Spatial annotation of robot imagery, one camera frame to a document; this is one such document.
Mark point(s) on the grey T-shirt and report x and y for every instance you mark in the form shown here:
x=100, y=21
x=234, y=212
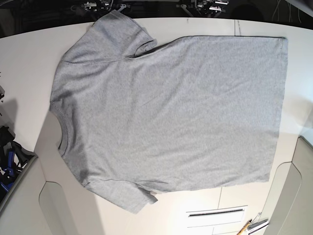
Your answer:
x=138, y=119

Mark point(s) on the blue and black equipment pile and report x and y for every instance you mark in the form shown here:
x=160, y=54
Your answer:
x=13, y=159

